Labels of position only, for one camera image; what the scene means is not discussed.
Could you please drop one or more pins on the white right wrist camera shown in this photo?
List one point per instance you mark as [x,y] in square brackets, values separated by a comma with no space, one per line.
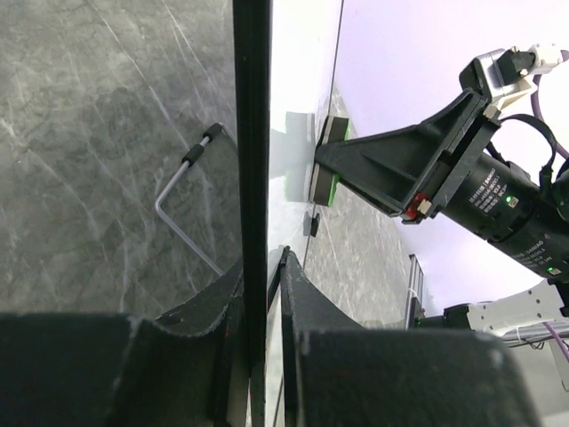
[508,75]

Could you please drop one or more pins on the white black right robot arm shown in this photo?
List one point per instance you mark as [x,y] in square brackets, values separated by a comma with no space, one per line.
[543,304]

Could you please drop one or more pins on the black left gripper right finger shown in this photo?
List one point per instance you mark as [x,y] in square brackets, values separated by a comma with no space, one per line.
[339,373]

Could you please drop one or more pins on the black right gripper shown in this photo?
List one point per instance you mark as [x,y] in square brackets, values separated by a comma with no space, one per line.
[467,180]

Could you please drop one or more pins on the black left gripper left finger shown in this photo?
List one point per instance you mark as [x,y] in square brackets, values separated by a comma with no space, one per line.
[186,368]

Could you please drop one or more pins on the green whiteboard eraser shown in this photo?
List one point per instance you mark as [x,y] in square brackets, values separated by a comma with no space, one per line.
[324,175]

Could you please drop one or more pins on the white whiteboard black frame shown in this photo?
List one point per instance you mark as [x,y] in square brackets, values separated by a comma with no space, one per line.
[285,54]

